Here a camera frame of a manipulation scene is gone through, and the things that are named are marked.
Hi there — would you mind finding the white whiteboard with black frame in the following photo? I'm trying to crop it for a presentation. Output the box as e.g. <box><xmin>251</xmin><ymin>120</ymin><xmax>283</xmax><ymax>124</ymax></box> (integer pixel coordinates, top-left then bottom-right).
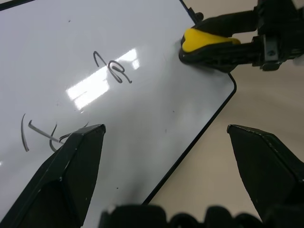
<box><xmin>0</xmin><ymin>0</ymin><xmax>238</xmax><ymax>228</ymax></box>

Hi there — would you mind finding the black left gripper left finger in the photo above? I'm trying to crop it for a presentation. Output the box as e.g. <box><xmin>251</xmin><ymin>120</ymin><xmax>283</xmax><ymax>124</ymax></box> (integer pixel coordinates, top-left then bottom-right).
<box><xmin>0</xmin><ymin>123</ymin><xmax>106</xmax><ymax>228</ymax></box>

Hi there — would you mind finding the yellow eraser with black felt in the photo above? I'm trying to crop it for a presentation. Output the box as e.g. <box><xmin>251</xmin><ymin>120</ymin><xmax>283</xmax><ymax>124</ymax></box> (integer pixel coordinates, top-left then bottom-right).
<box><xmin>178</xmin><ymin>28</ymin><xmax>241</xmax><ymax>68</ymax></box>

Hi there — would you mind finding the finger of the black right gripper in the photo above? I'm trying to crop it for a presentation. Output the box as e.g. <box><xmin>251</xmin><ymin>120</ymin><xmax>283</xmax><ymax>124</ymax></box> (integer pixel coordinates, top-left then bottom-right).
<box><xmin>195</xmin><ymin>8</ymin><xmax>260</xmax><ymax>39</ymax></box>
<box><xmin>179</xmin><ymin>40</ymin><xmax>265</xmax><ymax>73</ymax></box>

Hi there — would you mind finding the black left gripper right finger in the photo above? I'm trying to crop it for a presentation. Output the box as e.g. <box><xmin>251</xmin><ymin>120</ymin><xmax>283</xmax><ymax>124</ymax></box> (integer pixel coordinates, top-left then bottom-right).
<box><xmin>226</xmin><ymin>124</ymin><xmax>304</xmax><ymax>224</ymax></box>

